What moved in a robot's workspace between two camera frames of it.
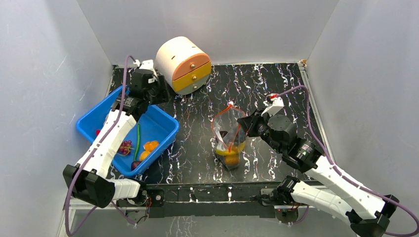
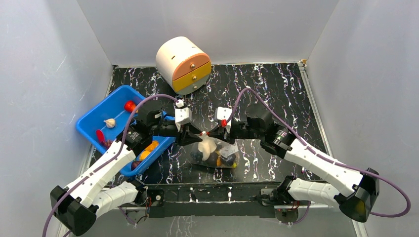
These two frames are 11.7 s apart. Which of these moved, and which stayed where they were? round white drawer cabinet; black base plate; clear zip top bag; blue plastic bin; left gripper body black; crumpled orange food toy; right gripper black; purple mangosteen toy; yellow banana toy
Moved: left gripper body black; yellow banana toy; right gripper black; clear zip top bag
Stayed: crumpled orange food toy; round white drawer cabinet; purple mangosteen toy; blue plastic bin; black base plate
